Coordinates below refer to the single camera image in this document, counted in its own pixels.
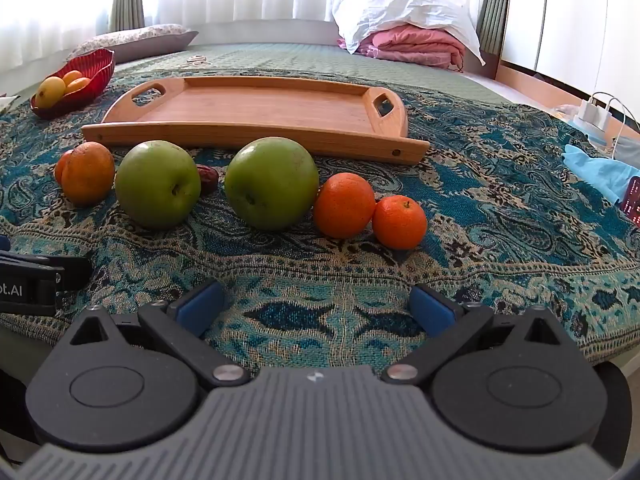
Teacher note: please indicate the red patterned packet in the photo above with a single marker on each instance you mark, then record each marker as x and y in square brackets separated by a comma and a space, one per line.
[632, 205]

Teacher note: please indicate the teal paisley patterned blanket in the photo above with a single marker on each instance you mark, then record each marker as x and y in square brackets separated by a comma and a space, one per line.
[500, 220]

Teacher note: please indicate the white tissue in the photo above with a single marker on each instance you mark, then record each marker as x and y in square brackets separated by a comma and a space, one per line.
[6, 103]

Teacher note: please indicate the green quilted bedspread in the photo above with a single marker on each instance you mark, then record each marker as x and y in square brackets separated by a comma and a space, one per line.
[300, 57]

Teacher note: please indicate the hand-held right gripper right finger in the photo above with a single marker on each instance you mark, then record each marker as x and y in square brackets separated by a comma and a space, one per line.
[431, 310]

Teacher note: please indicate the light blue cloth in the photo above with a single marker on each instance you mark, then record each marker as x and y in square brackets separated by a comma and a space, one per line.
[595, 167]

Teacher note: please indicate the orange mandarin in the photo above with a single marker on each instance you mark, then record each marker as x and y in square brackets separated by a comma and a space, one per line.
[344, 205]
[61, 166]

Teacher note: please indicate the white wardrobe with wooden base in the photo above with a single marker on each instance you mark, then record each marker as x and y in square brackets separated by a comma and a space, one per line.
[575, 20]

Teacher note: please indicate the red ribbed glass bowl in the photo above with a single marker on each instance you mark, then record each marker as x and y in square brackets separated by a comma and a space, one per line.
[96, 67]

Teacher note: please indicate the yellow mango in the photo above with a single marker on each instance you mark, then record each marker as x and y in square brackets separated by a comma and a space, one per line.
[50, 92]

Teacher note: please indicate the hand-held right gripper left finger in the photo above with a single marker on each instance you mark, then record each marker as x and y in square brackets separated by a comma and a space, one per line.
[200, 306]

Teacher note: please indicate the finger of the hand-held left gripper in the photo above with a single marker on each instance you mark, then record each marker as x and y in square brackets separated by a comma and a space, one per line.
[60, 270]

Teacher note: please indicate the orange fruit in bowl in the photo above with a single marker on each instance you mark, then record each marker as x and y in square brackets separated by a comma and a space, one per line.
[71, 77]
[79, 85]

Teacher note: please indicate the green apple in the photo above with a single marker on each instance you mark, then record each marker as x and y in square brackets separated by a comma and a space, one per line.
[157, 185]
[271, 183]

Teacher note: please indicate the folded pink blanket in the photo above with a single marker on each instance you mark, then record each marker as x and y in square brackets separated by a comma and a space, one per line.
[415, 46]

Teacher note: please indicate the red dried date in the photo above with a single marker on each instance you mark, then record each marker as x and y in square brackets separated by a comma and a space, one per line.
[209, 178]

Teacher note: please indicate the floral pillow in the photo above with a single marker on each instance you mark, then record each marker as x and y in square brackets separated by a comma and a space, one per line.
[135, 40]

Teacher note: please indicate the white and pink bedding pile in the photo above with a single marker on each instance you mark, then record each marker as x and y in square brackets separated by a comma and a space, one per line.
[400, 12]

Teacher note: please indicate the small mandarin with green stem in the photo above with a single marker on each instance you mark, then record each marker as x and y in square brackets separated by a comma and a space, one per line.
[400, 222]

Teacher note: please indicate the clear plastic bag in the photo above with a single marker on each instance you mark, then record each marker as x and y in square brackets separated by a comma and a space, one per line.
[567, 110]

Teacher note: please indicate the large mottled orange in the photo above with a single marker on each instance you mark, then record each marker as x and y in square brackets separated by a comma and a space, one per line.
[89, 174]

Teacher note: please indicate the white charger plug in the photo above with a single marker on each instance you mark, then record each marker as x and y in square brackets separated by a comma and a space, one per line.
[595, 112]

